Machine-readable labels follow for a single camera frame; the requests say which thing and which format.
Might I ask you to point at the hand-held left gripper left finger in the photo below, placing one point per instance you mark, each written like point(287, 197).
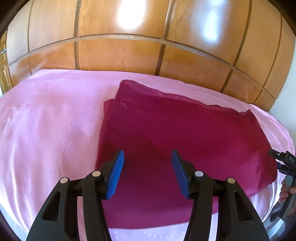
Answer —
point(115, 171)

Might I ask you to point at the person's right hand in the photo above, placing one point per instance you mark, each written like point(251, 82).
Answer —
point(283, 192)

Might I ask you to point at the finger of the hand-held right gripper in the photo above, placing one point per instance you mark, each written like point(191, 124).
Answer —
point(276, 154)
point(282, 168)

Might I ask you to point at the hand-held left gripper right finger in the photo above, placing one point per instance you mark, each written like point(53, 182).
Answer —
point(179, 172)

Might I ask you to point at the person's right forearm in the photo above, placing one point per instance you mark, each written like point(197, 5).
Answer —
point(292, 208)

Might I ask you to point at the maroon embroidered sweater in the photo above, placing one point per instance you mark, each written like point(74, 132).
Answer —
point(175, 139)

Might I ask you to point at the pink bedspread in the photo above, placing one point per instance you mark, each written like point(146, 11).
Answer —
point(50, 129)

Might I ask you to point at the wooden panelled wardrobe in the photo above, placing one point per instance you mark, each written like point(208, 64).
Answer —
point(143, 32)

